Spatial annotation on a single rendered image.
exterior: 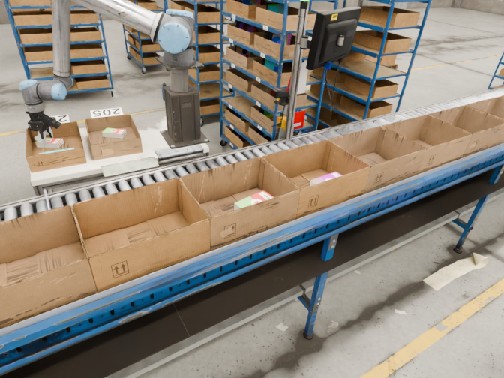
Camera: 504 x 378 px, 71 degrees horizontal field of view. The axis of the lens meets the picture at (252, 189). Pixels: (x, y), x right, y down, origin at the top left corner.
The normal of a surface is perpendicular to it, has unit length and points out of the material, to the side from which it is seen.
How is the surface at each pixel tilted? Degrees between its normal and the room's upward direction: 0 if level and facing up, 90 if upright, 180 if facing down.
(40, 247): 89
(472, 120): 90
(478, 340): 0
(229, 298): 0
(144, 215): 89
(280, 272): 0
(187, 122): 90
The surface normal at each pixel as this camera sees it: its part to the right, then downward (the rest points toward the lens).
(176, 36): 0.12, 0.61
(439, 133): -0.85, 0.25
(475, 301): 0.05, -0.82
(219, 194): 0.52, 0.49
